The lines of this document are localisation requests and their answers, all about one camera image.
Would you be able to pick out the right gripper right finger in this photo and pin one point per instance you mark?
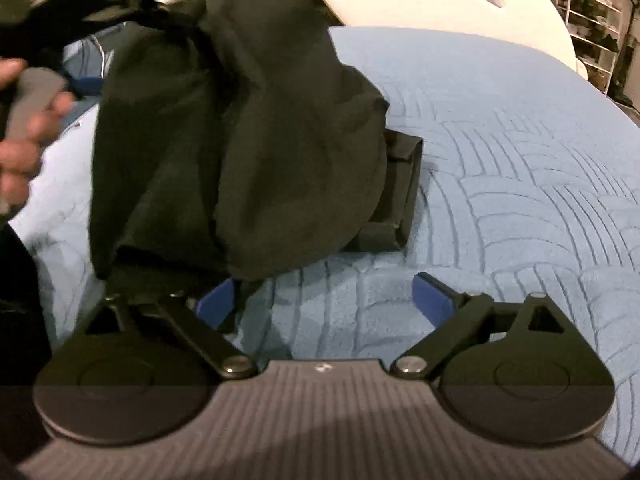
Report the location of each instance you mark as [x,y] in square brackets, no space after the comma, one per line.
[520,372]

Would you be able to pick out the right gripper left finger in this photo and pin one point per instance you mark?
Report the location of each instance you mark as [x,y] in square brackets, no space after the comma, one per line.
[141,367]

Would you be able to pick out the black garment with striped lining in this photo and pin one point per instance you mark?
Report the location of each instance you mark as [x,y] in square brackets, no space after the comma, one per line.
[232,142]

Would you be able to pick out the person's left hand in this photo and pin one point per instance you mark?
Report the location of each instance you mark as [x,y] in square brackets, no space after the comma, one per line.
[37,101]

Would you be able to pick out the light blue quilted bedspread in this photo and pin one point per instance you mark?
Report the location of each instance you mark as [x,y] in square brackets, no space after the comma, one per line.
[529,182]

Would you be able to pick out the white shelving rack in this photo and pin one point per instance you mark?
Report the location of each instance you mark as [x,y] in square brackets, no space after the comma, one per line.
[594,27]

